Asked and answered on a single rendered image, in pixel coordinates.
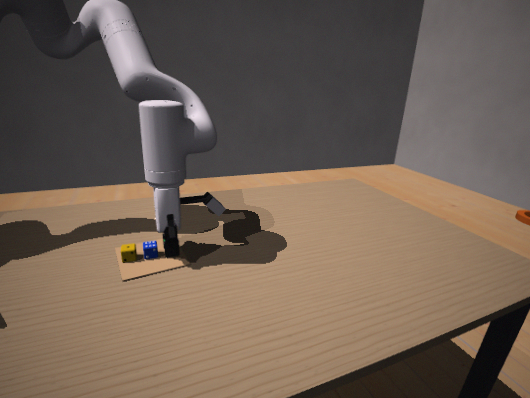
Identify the yellow die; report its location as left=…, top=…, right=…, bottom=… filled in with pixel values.
left=121, top=243, right=137, bottom=263

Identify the blue die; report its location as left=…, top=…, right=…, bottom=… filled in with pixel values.
left=143, top=241, right=158, bottom=259

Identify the peach square mat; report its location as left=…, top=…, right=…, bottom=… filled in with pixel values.
left=115, top=239, right=190, bottom=282

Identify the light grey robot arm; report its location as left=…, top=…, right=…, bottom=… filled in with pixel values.
left=0, top=0, right=217, bottom=185

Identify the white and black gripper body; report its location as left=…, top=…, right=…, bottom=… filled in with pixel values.
left=148, top=180, right=185, bottom=233

